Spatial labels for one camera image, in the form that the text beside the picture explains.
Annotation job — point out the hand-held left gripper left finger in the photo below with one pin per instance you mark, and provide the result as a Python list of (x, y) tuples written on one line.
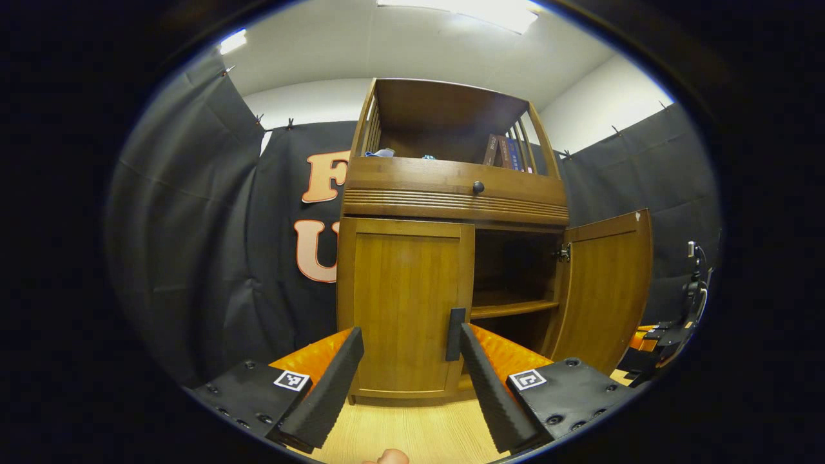
[(332, 386)]

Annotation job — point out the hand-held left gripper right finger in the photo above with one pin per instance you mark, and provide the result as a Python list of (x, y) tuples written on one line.
[(486, 386)]

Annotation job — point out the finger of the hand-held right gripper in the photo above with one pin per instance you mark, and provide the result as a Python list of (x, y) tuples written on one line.
[(646, 338)]

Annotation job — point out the wooden cabinet door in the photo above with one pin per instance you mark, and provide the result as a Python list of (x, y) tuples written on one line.
[(606, 296), (403, 296)]

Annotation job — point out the wooden double-door shoe cabinet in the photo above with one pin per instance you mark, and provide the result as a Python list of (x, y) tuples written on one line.
[(445, 116)]

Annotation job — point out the wooden inner shelf board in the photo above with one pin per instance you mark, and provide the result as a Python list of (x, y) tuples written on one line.
[(509, 308)]

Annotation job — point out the black backdrop cloth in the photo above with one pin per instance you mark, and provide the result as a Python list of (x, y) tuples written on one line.
[(193, 258)]

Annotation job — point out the wooden ribbed drawer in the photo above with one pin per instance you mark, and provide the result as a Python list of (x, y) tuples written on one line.
[(419, 180)]

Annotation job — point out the blue book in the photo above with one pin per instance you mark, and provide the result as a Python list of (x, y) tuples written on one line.
[(515, 154)]

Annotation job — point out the dark red book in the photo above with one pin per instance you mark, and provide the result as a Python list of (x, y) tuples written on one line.
[(503, 153)]

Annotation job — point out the brown book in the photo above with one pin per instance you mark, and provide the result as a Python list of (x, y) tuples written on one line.
[(490, 150)]

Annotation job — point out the blue and white cloth item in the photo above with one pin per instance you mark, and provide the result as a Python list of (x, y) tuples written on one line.
[(380, 153)]

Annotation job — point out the fluorescent strip light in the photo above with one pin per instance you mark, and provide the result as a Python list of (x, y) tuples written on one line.
[(232, 42)]

